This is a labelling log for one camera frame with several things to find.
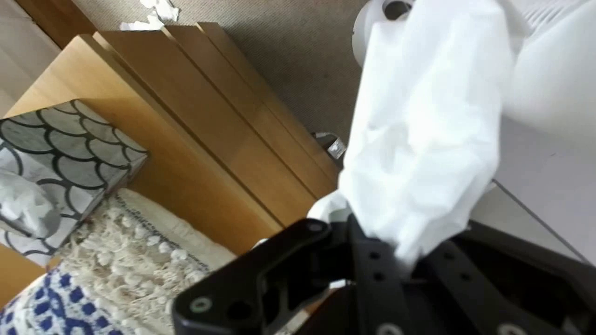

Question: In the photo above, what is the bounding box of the wooden drawer dresser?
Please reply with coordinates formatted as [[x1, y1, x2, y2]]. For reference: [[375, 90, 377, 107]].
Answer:
[[0, 21, 344, 313]]

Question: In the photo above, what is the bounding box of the white paper napkin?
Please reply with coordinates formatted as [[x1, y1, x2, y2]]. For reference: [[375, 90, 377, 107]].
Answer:
[[305, 0, 517, 276]]

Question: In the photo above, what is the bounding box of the blue striped tasselled pillow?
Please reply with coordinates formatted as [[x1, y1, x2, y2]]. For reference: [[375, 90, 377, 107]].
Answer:
[[0, 187, 238, 335]]

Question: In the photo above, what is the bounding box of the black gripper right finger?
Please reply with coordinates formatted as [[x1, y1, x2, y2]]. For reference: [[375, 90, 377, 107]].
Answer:
[[407, 220, 596, 335]]

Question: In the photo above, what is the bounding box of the grey scale-patterned pillow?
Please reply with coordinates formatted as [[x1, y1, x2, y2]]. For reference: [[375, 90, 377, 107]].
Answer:
[[0, 99, 150, 270]]

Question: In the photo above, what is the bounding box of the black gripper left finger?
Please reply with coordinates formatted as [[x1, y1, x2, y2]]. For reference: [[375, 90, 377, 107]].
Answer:
[[169, 216, 409, 335]]

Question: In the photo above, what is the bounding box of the white tissue in box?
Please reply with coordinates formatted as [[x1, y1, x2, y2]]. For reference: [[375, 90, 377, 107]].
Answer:
[[0, 168, 63, 242]]

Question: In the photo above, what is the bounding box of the crumpled white paper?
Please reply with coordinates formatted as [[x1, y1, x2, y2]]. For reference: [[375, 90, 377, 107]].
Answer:
[[118, 0, 182, 34]]

